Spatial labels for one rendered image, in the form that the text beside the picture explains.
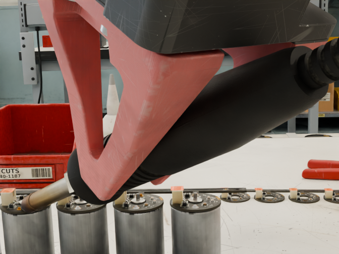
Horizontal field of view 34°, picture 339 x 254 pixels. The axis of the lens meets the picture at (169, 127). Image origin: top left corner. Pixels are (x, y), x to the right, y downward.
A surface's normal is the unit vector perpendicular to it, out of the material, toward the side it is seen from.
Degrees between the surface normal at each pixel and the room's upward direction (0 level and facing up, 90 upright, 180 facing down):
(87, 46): 96
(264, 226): 0
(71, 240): 90
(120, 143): 106
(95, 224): 90
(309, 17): 28
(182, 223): 90
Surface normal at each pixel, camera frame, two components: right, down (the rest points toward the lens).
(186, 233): -0.43, 0.19
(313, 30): 0.60, 0.57
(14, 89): -0.05, 0.20
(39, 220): 0.69, 0.12
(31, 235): 0.33, 0.18
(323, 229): -0.04, -0.98
